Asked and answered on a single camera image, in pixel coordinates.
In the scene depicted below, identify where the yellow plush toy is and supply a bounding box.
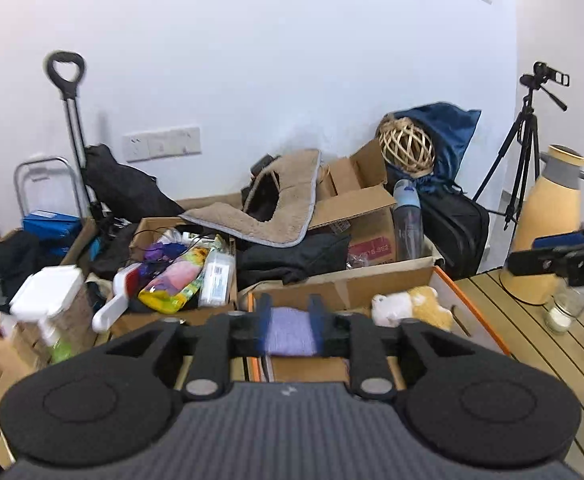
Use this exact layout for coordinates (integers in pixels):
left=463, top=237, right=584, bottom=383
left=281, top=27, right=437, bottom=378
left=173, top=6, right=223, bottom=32
left=406, top=286, right=453, bottom=332

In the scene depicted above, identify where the orange-edged cardboard box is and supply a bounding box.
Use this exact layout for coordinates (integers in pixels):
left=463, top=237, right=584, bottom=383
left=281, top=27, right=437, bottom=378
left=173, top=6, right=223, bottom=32
left=247, top=266, right=513, bottom=392

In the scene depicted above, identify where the white plush toy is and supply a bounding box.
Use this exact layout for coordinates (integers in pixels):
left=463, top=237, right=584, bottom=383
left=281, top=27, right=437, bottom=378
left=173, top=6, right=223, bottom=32
left=371, top=291, right=415, bottom=328

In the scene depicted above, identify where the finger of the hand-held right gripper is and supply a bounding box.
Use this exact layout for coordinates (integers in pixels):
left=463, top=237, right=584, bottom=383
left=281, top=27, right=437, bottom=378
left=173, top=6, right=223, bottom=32
left=532, top=225, right=584, bottom=252
left=506, top=245, right=584, bottom=289

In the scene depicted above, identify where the blue velvet bag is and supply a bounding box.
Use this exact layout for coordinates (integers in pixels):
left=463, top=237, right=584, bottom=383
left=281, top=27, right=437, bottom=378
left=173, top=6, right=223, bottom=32
left=384, top=102, right=482, bottom=195

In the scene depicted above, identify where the white brush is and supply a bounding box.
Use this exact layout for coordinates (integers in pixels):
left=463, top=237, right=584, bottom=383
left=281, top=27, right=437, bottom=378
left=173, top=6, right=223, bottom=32
left=92, top=265, right=144, bottom=334

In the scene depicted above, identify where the green spray bottle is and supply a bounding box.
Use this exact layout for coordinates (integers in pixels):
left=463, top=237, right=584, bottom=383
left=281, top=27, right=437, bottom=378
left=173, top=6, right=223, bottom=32
left=46, top=329, right=74, bottom=365

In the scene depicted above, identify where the glass candle jar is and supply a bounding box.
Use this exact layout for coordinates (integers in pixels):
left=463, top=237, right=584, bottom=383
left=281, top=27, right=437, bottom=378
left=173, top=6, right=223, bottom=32
left=544, top=280, right=584, bottom=336

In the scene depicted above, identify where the dark backpack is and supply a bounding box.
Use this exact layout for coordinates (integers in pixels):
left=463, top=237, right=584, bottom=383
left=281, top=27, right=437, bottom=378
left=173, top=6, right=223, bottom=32
left=0, top=232, right=44, bottom=312

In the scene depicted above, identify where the white lidded container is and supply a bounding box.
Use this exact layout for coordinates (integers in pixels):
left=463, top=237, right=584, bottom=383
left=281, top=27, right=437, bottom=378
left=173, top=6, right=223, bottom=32
left=9, top=265, right=91, bottom=347

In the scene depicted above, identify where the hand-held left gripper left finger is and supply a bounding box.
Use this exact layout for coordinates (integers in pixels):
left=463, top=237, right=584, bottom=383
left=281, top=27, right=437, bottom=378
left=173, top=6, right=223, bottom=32
left=104, top=292, right=273, bottom=403

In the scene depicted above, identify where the clear water bottle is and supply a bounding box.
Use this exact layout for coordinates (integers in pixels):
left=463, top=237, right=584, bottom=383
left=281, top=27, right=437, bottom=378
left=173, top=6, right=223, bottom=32
left=393, top=179, right=425, bottom=262

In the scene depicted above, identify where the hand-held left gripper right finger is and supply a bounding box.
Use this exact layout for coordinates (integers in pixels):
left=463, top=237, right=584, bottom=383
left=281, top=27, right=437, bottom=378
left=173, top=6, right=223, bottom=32
left=308, top=292, right=477, bottom=403

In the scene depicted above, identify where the black suitcase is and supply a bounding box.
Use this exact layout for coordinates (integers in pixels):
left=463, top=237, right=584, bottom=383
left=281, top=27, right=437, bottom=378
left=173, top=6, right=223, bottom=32
left=416, top=185, right=490, bottom=281

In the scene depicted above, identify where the beige fleece mat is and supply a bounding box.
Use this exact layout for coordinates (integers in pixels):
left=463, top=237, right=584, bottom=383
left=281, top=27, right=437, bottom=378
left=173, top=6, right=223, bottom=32
left=179, top=149, right=323, bottom=249

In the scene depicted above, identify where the open cardboard box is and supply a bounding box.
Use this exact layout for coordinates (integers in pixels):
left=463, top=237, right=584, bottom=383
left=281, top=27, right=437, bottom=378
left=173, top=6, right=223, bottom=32
left=309, top=140, right=399, bottom=267

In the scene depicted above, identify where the blue box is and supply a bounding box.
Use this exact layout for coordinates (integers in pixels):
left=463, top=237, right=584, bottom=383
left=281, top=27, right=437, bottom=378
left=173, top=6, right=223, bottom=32
left=22, top=210, right=84, bottom=259

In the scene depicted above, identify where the black cloth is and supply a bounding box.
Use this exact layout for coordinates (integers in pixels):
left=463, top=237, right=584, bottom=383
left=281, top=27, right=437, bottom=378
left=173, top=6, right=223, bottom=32
left=237, top=232, right=351, bottom=287

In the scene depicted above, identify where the white wall socket panel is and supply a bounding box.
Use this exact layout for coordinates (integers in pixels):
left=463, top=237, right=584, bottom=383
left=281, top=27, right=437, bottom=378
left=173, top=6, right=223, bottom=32
left=122, top=126, right=201, bottom=163

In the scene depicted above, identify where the clear plastic packet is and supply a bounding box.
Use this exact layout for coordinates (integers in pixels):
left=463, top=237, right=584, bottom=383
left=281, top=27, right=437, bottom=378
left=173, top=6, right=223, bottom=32
left=198, top=249, right=237, bottom=309

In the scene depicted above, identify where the silver folding stool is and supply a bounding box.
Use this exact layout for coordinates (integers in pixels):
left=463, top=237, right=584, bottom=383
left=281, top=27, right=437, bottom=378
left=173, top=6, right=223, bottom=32
left=13, top=156, right=81, bottom=221

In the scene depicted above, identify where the cardboard box with sundries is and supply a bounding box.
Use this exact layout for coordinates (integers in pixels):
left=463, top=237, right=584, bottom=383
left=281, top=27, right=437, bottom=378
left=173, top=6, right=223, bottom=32
left=109, top=217, right=239, bottom=337

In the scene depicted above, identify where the black tripod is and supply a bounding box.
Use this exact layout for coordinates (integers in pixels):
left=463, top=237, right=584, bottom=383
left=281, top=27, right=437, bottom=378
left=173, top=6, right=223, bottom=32
left=472, top=85, right=568, bottom=233

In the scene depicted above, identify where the wicker ball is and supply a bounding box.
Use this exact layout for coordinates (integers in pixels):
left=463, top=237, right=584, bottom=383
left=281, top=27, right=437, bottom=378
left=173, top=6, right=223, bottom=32
left=377, top=115, right=435, bottom=176

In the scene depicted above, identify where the purple knitted cloth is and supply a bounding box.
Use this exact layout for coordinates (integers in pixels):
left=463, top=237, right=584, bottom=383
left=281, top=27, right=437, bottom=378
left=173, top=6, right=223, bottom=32
left=263, top=306, right=321, bottom=359

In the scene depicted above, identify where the yellow thermos jug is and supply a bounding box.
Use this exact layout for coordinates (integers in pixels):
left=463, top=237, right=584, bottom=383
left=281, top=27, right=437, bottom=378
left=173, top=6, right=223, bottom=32
left=499, top=145, right=584, bottom=307

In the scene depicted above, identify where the black camcorder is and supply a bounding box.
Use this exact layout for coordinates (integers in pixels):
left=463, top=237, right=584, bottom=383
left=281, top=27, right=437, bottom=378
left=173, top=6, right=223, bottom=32
left=519, top=61, right=571, bottom=92

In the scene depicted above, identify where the colourful snack packet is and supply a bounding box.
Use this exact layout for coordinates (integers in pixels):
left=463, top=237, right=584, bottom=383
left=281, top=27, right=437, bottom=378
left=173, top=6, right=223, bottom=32
left=138, top=246, right=211, bottom=315

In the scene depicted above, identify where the black bag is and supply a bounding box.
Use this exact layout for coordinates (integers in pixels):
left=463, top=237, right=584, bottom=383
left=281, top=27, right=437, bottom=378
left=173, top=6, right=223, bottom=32
left=83, top=144, right=185, bottom=224

